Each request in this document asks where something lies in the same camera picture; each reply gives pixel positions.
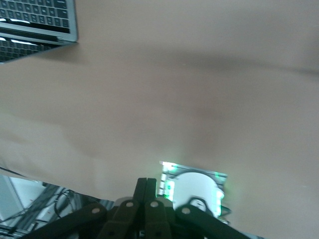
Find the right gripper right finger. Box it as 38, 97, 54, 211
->
143, 177, 250, 239

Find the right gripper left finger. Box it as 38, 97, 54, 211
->
24, 177, 149, 239

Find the grey laptop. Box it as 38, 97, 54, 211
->
0, 0, 79, 64

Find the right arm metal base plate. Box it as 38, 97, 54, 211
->
156, 160, 229, 225

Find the thin black cable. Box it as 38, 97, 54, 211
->
52, 188, 83, 220

